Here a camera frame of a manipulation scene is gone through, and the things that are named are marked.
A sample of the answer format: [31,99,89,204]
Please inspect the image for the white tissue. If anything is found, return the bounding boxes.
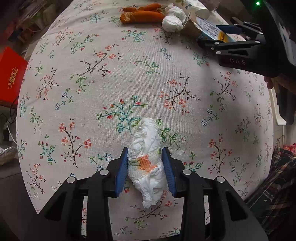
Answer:
[162,4,187,33]

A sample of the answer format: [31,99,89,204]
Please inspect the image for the person's right hand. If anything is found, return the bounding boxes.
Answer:
[264,74,296,95]

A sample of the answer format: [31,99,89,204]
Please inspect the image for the white paper cup green leaves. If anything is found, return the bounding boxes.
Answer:
[172,0,210,20]

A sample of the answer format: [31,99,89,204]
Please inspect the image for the red cardboard box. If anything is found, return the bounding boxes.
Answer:
[0,46,28,108]

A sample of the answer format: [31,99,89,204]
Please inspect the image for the orange peel piece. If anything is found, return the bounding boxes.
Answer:
[123,3,162,13]
[120,11,165,24]

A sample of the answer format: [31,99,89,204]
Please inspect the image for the tissue with orange stain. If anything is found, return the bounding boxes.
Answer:
[127,118,168,209]

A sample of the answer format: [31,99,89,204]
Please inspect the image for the light blue milk carton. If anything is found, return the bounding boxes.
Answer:
[180,12,236,43]

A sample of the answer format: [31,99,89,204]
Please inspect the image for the floral tablecloth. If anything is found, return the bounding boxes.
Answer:
[16,0,275,241]

